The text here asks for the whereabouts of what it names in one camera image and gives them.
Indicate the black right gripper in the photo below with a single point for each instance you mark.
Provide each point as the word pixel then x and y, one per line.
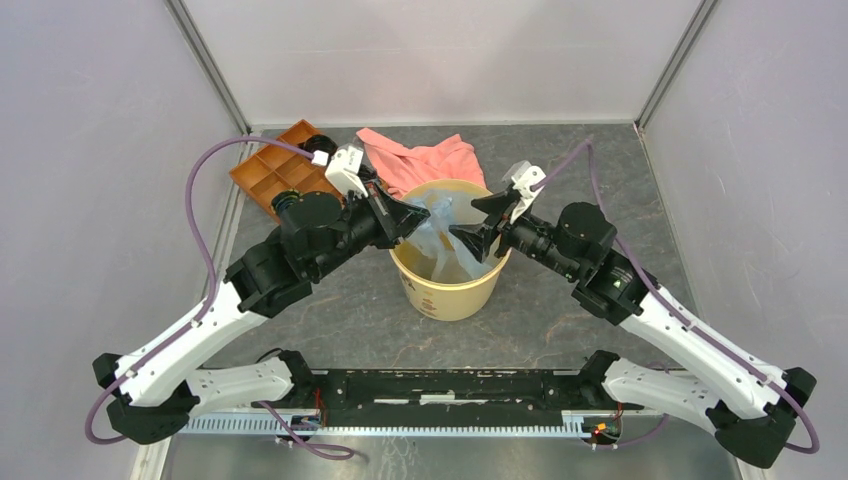
pixel 478 237

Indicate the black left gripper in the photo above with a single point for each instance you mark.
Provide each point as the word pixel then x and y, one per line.
pixel 397 220

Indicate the light blue plastic trash bag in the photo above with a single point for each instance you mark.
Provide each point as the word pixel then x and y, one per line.
pixel 434 253

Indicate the yellow trash bin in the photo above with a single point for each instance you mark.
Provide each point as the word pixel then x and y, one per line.
pixel 447 302

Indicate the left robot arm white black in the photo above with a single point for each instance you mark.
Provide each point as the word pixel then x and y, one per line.
pixel 152 393

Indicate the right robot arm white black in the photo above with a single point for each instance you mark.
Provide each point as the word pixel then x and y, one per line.
pixel 748 405

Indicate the pink cloth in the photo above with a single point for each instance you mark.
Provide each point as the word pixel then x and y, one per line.
pixel 405 168

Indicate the black bag roll top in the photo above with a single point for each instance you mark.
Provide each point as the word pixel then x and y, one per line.
pixel 319 142

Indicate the black green bag roll left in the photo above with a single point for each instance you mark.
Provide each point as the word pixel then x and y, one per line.
pixel 284 200

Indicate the orange compartment tray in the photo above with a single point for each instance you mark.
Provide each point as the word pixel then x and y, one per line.
pixel 273 170

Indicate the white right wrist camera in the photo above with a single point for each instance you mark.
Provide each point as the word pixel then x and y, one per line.
pixel 523 177

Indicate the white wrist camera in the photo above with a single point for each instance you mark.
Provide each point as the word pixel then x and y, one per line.
pixel 523 177
pixel 341 169

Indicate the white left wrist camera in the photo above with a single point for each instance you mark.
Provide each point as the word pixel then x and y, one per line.
pixel 341 169

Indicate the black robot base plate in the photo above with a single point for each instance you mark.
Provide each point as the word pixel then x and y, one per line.
pixel 446 398

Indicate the aluminium slotted cable rail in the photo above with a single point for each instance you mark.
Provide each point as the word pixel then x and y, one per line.
pixel 262 423

